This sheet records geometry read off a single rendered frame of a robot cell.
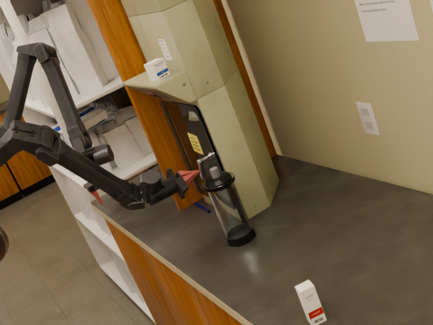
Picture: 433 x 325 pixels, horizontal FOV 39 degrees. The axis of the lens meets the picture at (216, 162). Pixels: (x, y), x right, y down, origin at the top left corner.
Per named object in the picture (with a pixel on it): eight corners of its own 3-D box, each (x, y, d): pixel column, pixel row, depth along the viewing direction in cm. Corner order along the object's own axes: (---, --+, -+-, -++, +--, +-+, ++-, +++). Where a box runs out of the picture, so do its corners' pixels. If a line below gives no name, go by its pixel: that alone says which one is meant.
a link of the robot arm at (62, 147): (33, 131, 185) (30, 157, 178) (46, 121, 183) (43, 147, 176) (131, 192, 213) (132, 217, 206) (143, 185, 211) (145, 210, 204)
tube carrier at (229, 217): (252, 222, 210) (230, 168, 202) (259, 236, 199) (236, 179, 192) (223, 235, 209) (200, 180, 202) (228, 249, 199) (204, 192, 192)
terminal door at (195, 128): (200, 192, 241) (162, 99, 227) (239, 209, 214) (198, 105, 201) (199, 193, 241) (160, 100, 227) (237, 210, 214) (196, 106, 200)
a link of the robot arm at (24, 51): (28, 40, 242) (15, 35, 233) (59, 48, 240) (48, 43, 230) (2, 150, 245) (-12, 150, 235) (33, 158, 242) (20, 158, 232)
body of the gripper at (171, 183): (171, 166, 210) (153, 175, 207) (187, 188, 206) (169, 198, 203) (171, 175, 215) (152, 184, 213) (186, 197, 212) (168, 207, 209)
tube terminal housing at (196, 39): (254, 172, 252) (185, -9, 226) (300, 187, 224) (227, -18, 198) (205, 202, 243) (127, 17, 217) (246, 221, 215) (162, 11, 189)
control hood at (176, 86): (159, 94, 228) (149, 69, 224) (197, 99, 199) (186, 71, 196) (133, 108, 224) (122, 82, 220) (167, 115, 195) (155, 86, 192)
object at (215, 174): (230, 176, 202) (224, 158, 200) (236, 185, 194) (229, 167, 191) (205, 186, 202) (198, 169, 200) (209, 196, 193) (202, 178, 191)
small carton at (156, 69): (161, 75, 205) (154, 58, 203) (170, 74, 201) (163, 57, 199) (150, 81, 202) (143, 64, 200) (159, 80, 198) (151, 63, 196)
